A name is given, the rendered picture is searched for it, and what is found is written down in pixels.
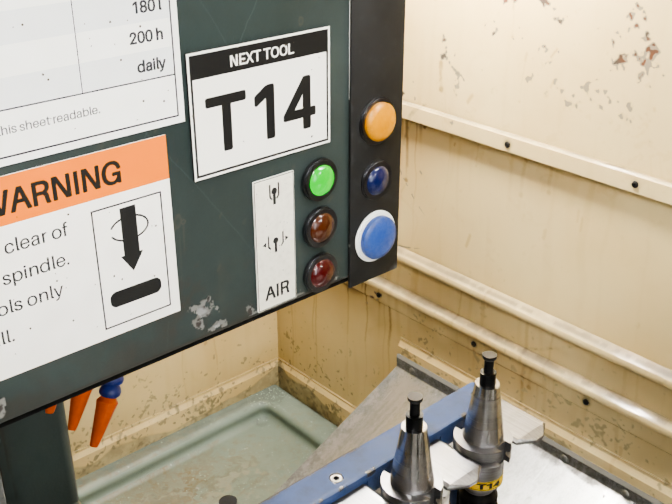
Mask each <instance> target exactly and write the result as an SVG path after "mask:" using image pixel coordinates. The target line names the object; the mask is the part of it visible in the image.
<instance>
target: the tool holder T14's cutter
mask: <svg viewBox="0 0 672 504"><path fill-rule="evenodd" d="M497 498H498V492H497V489H495V490H493V492H492V493H490V494H489V495H485V496H476V495H472V494H470V493H469V492H467V491H466V490H465V489H457V500H456V504H498V502H497Z"/></svg>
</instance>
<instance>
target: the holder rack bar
mask: <svg viewBox="0 0 672 504"><path fill-rule="evenodd" d="M474 384H475V383H474V382H471V383H469V384H467V385H465V386H464V387H462V388H460V389H458V390H457V391H455V392H453V393H451V394H450V395H448V396H446V397H444V398H443V399H441V400H439V401H438V402H436V403H434V404H432V405H431V406H429V407H427V408H425V409H424V410H422V412H423V421H424V422H425V423H426V424H427V428H428V436H429V443H431V442H433V441H434V440H436V439H440V440H441V441H443V442H445V443H446V444H448V445H449V444H450V443H452V442H453V432H454V429H455V427H457V428H459V429H461V430H462V429H463V426H464V420H465V419H466V415H467V411H468V407H469V403H470V399H471V396H472V392H473V388H474ZM401 423H402V422H401ZM401 423H399V424H398V425H396V426H394V427H392V428H391V429H389V430H387V431H386V432H384V433H382V434H380V435H379V436H377V437H375V438H373V439H372V440H370V441H368V442H366V443H365V444H363V445H361V446H359V447H358V448H356V449H354V450H353V451H351V452H349V453H347V454H346V455H344V456H342V457H340V458H339V459H337V460H335V461H333V462H332V463H330V464H328V465H327V466H325V467H323V468H321V469H320V470H318V471H316V472H314V473H313V474H311V475H309V476H307V477H306V478H304V479H302V480H300V481H299V482H297V483H295V484H294V485H292V486H290V487H288V488H287V489H285V490H283V491H281V492H280V493H278V494H276V495H274V496H273V497H271V498H269V499H268V500H266V501H264V502H262V503H261V504H331V503H333V502H335V501H336V500H338V499H340V498H341V497H343V496H344V495H346V494H348V493H349V492H351V491H353V490H354V489H356V488H358V487H359V486H361V485H362V484H366V485H368V486H369V487H371V488H372V489H373V490H376V489H378V488H380V480H381V475H382V472H383V471H386V472H387V473H389V474H390V473H391V469H392V465H393V460H394V455H395V451H396V446H397V441H398V437H399V432H400V427H401Z"/></svg>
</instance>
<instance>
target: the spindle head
mask: <svg viewBox="0 0 672 504"><path fill-rule="evenodd" d="M349 1H350V0H176V5H177V18H178V31H179V45H180V58H181V71H182V84H183V98H184V111H185V121H184V122H180V123H176V124H172V125H168V126H164V127H160V128H156V129H152V130H148V131H144V132H140V133H136V134H132V135H128V136H124V137H120V138H116V139H112V140H108V141H104V142H100V143H96V144H92V145H88V146H84V147H80V148H76V149H72V150H68V151H64V152H60V153H56V154H52V155H48V156H44V157H40V158H36V159H31V160H27V161H23V162H19V163H15V164H11V165H7V166H3V167H0V176H3V175H6V174H10V173H14V172H18V171H22V170H26V169H30V168H34V167H38V166H42V165H46V164H50V163H53V162H57V161H61V160H65V159H69V158H73V157H77V156H81V155H85V154H89V153H93V152H97V151H101V150H104V149H108V148H112V147H116V146H120V145H124V144H128V143H132V142H136V141H140V140H144V139H148V138H152V137H155V136H159V135H163V134H165V135H166V145H167V157H168V169H169V180H170V192H171V204H172V215H173V227H174V239H175V250H176V262H177V274H178V286H179V297H180V309H181V310H180V311H178V312H175V313H173V314H170V315H168V316H165V317H163V318H160V319H158V320H155V321H152V322H150V323H147V324H145V325H142V326H140V327H137V328H135V329H132V330H130V331H127V332H125V333H122V334H119V335H117V336H114V337H112V338H109V339H107V340H104V341H102V342H99V343H97V344H94V345H91V346H89V347H86V348H84V349H81V350H79V351H76V352H74V353H71V354H69V355H66V356H63V357H61V358H58V359H56V360H53V361H51V362H48V363H46V364H43V365H41V366H38V367H35V368H33V369H30V370H28V371H25V372H23V373H20V374H18V375H15V376H13V377H10V378H8V379H5V380H2V381H0V428H3V427H5V426H7V425H10V424H12V423H14V422H17V421H19V420H21V419H24V418H26V417H28V416H31V415H33V414H36V413H38V412H40V411H43V410H45V409H47V408H50V407H52V406H54V405H57V404H59V403H61V402H64V401H66V400H68V399H71V398H73V397H76V396H78V395H80V394H83V393H85V392H87V391H90V390H92V389H94V388H97V387H99V386H101V385H104V384H106V383H108V382H111V381H113V380H116V379H118V378H120V377H123V376H125V375H127V374H130V373H132V372H134V371H137V370H139V369H141V368H144V367H146V366H148V365H151V364H153V363H156V362H158V361H160V360H163V359H165V358H167V357H170V356H172V355H174V354H177V353H179V352H181V351H184V350H186V349H188V348H191V347H193V346H196V345H198V344H200V343H203V342H205V341H207V340H210V339H212V338H214V337H217V336H219V335H221V334H224V333H226V332H229V331H231V330H233V329H236V328H238V327H240V326H243V325H245V324H247V323H250V322H252V321H254V320H257V319H259V318H261V317H264V316H266V315H269V314H271V313H273V312H276V311H278V310H280V309H283V308H285V307H287V306H290V305H292V304H294V303H297V302H299V301H301V300H304V299H306V298H309V297H311V296H313V295H316V294H318V293H320V292H318V293H314V292H312V291H310V290H308V289H307V288H306V286H305V284H304V271H305V268H306V266H307V264H308V263H309V261H310V260H311V259H312V258H313V257H314V256H315V255H317V254H319V253H322V252H327V253H330V254H332V255H333V256H334V257H335V259H336V261H337V273H336V276H335V279H334V281H333V282H332V284H331V285H330V286H329V287H328V288H327V289H330V288H332V287H334V286H337V285H339V284H341V283H344V282H346V281H348V219H349ZM323 26H330V142H328V143H325V144H321V145H318V146H314V147H311V148H308V149H304V150H301V151H298V152H294V153H291V154H288V155H284V156H281V157H278V158H274V159H271V160H268V161H264V162H261V163H257V164H254V165H251V166H247V167H244V168H241V169H237V170H234V171H231V172H227V173H224V174H221V175H217V176H214V177H210V178H207V179H204V180H200V181H197V182H194V180H193V166H192V152H191V139H190V125H189V111H188V98H187V84H186V70H185V57H184V54H186V53H191V52H196V51H201V50H206V49H211V48H216V47H221V46H226V45H231V44H237V43H242V42H247V41H252V40H257V39H262V38H267V37H272V36H277V35H282V34H287V33H292V32H297V31H303V30H308V29H313V28H318V27H323ZM318 158H327V159H329V160H331V161H332V162H333V163H334V164H335V166H336V168H337V182H336V185H335V187H334V189H333V191H332V192H331V194H330V195H329V196H328V197H326V198H325V199H323V200H321V201H313V200H310V199H308V198H307V197H306V196H305V194H304V192H303V189H302V179H303V175H304V172H305V170H306V169H307V167H308V166H309V165H310V163H312V162H313V161H314V160H316V159H318ZM290 170H294V211H295V257H296V298H293V299H291V300H289V301H286V302H284V303H282V304H279V305H277V306H274V307H272V308H270V309H267V310H265V311H262V312H260V313H259V312H258V311H257V287H256V264H255V241H254V218H253V195H252V182H255V181H258V180H261V179H265V178H268V177H271V176H274V175H277V174H281V173H284V172H287V171H290ZM321 206H327V207H329V208H331V209H333V210H334V212H335V213H336V216H337V229H336V232H335V234H334V236H333V238H332V239H331V240H330V241H329V242H328V243H327V244H326V245H325V246H323V247H320V248H313V247H311V246H309V245H308V244H307V243H306V242H305V241H304V238H303V226H304V223H305V220H306V218H307V217H308V215H309V214H310V213H311V212H312V211H313V210H314V209H316V208H318V207H321ZM327 289H325V290H327ZM325 290H324V291H325Z"/></svg>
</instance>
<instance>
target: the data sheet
mask: <svg viewBox="0 0 672 504"><path fill-rule="evenodd" d="M184 121H185V111H184V98H183V84H182V71H181V58H180V45H179V31H178V18H177V5H176V0H0V167H3V166H7V165H11V164H15V163H19V162H23V161H27V160H31V159H36V158H40V157H44V156H48V155H52V154H56V153H60V152H64V151H68V150H72V149H76V148H80V147H84V146H88V145H92V144H96V143H100V142H104V141H108V140H112V139H116V138H120V137H124V136H128V135H132V134H136V133H140V132H144V131H148V130H152V129H156V128H160V127H164V126H168V125H172V124H176V123H180V122H184Z"/></svg>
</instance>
